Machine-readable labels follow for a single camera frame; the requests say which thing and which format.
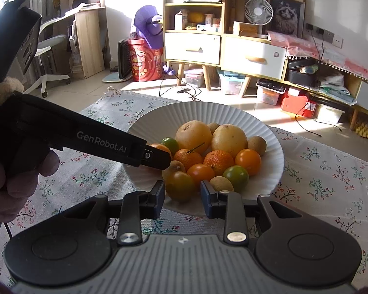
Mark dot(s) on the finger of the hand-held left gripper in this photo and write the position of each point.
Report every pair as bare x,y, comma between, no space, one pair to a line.
156,157

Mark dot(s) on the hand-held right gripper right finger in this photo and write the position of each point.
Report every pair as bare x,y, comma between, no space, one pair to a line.
206,199

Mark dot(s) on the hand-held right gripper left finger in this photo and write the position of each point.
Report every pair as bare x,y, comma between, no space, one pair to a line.
159,199

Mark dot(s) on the green tomato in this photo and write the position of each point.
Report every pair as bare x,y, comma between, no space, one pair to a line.
236,178
170,144

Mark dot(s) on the brown longan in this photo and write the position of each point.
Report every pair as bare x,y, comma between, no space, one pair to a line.
257,145
214,127
220,183
174,170

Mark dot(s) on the olive yellow tomato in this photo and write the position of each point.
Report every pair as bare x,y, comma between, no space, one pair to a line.
180,186

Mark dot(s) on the tangerine with stem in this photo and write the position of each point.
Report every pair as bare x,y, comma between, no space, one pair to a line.
187,159

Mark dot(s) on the stemless tangerine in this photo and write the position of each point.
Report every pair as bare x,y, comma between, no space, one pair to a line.
218,162

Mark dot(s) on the white ribbed plate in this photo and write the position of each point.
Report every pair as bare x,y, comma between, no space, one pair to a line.
263,122

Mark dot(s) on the person's left forearm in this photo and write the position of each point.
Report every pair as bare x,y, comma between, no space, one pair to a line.
3,95

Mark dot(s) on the person's left hand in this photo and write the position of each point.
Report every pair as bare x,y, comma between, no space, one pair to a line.
18,190

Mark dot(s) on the black panel heater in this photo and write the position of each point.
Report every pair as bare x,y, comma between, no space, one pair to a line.
124,58

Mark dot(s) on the wooden desk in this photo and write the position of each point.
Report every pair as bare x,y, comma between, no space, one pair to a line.
90,43

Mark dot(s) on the clear storage bin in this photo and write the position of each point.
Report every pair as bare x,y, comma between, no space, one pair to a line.
193,79

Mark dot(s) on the purple dumbbell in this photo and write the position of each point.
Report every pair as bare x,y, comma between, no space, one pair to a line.
169,70

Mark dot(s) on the white office chair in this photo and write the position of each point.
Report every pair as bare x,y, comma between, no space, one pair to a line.
52,43

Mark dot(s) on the red patterned bucket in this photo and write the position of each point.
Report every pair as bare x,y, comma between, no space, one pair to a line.
144,62

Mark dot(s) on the blue lid storage bin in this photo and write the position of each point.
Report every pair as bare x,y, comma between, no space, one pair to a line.
230,84

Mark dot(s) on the tall wooden shelf cabinet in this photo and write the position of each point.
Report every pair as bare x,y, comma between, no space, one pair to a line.
191,47

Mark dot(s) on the floral tablecloth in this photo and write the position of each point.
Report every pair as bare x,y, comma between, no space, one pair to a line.
325,171

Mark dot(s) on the black lid storage bin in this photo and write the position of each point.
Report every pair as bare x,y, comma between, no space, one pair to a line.
270,93

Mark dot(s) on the purple plush toy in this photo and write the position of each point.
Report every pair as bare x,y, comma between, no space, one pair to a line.
145,21

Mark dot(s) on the red box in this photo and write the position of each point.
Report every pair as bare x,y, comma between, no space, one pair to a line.
297,104

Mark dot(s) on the white carton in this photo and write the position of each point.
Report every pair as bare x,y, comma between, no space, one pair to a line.
181,21

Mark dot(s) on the white tube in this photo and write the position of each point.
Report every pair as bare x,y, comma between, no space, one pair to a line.
208,28

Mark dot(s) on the low wooden cabinet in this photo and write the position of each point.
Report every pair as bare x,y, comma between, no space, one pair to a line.
253,56

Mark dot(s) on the yellow pomelo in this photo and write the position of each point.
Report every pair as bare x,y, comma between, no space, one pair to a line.
196,17

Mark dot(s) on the small pink box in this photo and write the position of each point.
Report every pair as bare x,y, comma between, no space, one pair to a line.
213,20

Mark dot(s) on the white bin with dark lid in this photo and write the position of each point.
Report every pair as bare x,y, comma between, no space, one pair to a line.
329,115

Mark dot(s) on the black round case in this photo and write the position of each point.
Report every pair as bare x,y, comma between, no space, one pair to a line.
300,78

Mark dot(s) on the wooden tissue box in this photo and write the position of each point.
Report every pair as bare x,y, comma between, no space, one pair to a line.
245,29

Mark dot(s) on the stack of folded cloths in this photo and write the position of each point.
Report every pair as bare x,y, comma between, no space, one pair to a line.
334,87

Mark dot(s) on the white desk fan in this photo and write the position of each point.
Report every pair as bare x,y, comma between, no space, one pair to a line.
258,11

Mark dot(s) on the pink cloth with pompoms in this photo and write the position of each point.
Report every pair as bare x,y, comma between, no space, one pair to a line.
297,41

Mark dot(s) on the framed cat picture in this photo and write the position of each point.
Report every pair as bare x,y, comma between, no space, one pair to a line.
286,13

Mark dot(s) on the grey wall socket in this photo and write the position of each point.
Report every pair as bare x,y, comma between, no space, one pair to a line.
328,35

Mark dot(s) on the white wall socket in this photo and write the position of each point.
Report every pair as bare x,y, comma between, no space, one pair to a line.
338,42

